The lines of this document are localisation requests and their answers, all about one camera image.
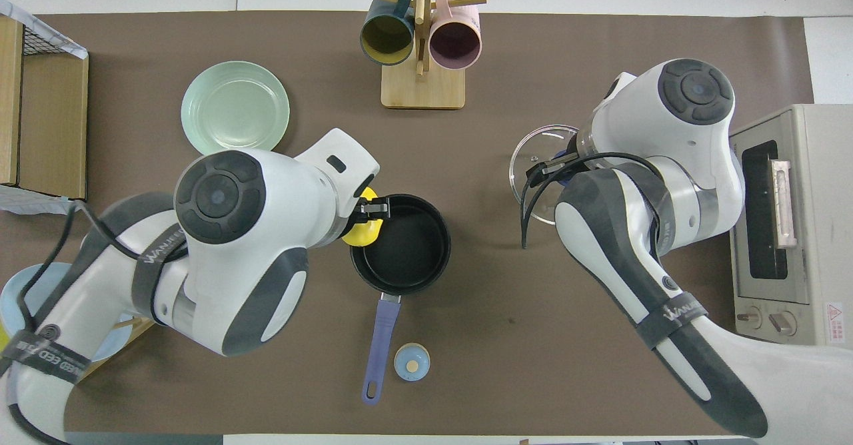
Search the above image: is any cream toaster oven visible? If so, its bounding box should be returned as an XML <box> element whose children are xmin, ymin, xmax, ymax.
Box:
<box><xmin>724</xmin><ymin>104</ymin><xmax>853</xmax><ymax>351</ymax></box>

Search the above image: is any pale green plate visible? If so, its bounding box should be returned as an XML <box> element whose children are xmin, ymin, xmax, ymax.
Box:
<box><xmin>181</xmin><ymin>61</ymin><xmax>291</xmax><ymax>156</ymax></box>

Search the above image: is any glass lid blue knob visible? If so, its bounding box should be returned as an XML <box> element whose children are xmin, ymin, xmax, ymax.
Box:
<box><xmin>510</xmin><ymin>124</ymin><xmax>587</xmax><ymax>226</ymax></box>

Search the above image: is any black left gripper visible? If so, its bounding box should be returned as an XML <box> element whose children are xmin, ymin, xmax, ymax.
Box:
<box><xmin>339</xmin><ymin>177</ymin><xmax>391</xmax><ymax>236</ymax></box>

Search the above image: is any wooden plate rack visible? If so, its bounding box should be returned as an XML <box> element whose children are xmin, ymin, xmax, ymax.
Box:
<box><xmin>80</xmin><ymin>315</ymin><xmax>157</xmax><ymax>379</ymax></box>

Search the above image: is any yellow lemon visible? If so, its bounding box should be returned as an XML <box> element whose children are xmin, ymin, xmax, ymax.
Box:
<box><xmin>341</xmin><ymin>187</ymin><xmax>385</xmax><ymax>246</ymax></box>

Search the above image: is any black wire basket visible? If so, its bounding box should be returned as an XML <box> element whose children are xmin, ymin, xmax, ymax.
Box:
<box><xmin>22</xmin><ymin>24</ymin><xmax>74</xmax><ymax>56</ymax></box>

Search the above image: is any dark teal mug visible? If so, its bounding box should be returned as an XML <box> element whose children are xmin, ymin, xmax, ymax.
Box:
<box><xmin>360</xmin><ymin>0</ymin><xmax>416</xmax><ymax>66</ymax></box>

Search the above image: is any wooden mug rack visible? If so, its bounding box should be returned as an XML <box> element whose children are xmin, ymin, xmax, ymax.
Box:
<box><xmin>358</xmin><ymin>0</ymin><xmax>487</xmax><ymax>110</ymax></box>

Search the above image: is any pink ribbed mug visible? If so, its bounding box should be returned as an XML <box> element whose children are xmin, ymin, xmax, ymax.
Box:
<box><xmin>428</xmin><ymin>0</ymin><xmax>482</xmax><ymax>71</ymax></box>

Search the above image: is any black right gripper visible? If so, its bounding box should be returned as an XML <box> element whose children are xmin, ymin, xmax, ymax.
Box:
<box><xmin>526</xmin><ymin>154</ymin><xmax>580</xmax><ymax>186</ymax></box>

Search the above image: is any light blue plate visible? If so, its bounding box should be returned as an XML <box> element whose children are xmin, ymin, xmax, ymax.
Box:
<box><xmin>0</xmin><ymin>262</ymin><xmax>134</xmax><ymax>366</ymax></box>

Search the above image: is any dark blue saucepan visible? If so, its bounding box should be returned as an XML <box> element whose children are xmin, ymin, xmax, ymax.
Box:
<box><xmin>350</xmin><ymin>194</ymin><xmax>452</xmax><ymax>406</ymax></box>

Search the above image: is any wooden storage shelf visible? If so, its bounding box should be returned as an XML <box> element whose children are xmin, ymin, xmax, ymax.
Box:
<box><xmin>0</xmin><ymin>15</ymin><xmax>89</xmax><ymax>199</ymax></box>

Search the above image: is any white checked cloth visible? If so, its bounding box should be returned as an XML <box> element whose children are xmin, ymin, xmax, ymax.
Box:
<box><xmin>0</xmin><ymin>184</ymin><xmax>87</xmax><ymax>216</ymax></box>
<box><xmin>0</xmin><ymin>0</ymin><xmax>89</xmax><ymax>59</ymax></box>

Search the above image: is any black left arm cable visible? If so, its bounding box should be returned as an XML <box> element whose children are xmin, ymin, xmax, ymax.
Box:
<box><xmin>7</xmin><ymin>199</ymin><xmax>187</xmax><ymax>339</ymax></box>

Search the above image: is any brown table mat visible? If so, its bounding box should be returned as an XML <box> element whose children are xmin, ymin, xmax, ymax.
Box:
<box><xmin>0</xmin><ymin>11</ymin><xmax>847</xmax><ymax>436</ymax></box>

